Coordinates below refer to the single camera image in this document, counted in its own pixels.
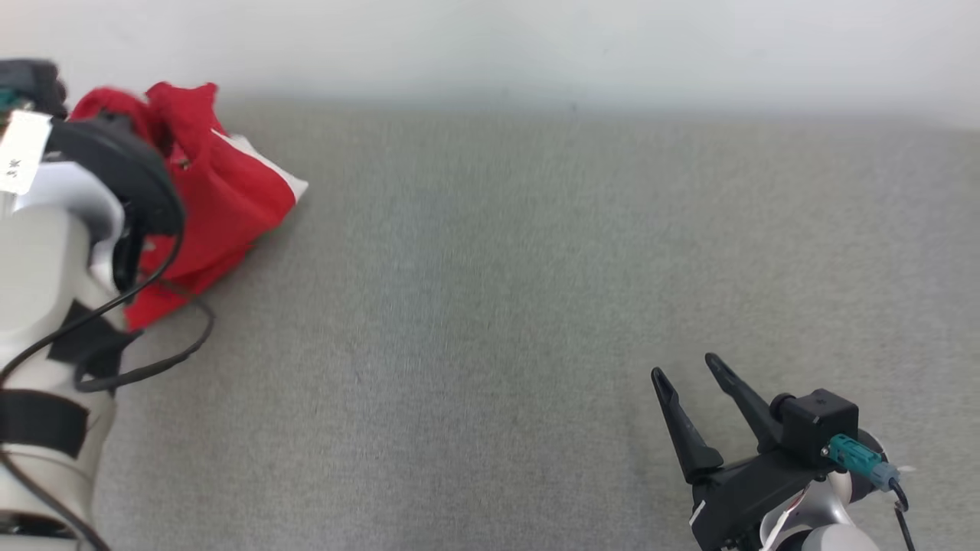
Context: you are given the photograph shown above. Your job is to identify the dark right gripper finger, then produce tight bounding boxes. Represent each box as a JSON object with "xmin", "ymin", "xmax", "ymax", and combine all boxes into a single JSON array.
[
  {"xmin": 651, "ymin": 367, "xmax": 724, "ymax": 483},
  {"xmin": 704, "ymin": 352, "xmax": 782, "ymax": 454}
]

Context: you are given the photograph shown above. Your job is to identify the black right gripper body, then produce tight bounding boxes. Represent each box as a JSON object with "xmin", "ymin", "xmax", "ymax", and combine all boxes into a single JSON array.
[{"xmin": 689, "ymin": 453, "xmax": 828, "ymax": 551}]

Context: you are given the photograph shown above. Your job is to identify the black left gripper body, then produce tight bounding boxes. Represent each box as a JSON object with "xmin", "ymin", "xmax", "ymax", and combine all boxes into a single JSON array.
[{"xmin": 47, "ymin": 116, "xmax": 185, "ymax": 292}]

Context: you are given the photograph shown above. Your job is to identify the thin red white wires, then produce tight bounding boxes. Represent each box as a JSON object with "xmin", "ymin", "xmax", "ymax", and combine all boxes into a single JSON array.
[{"xmin": 762, "ymin": 490, "xmax": 809, "ymax": 551}]

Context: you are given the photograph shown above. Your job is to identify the white left cable label tag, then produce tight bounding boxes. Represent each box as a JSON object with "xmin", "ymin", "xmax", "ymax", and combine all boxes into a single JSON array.
[{"xmin": 0, "ymin": 111, "xmax": 53, "ymax": 196}]

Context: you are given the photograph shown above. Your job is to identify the grey fabric sofa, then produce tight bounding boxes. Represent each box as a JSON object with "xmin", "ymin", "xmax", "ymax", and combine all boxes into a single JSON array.
[{"xmin": 92, "ymin": 96, "xmax": 980, "ymax": 551}]

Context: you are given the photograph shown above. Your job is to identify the red basketball shorts white stripe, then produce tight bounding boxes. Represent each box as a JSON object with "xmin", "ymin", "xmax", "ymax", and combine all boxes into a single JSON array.
[{"xmin": 69, "ymin": 80, "xmax": 309, "ymax": 331}]

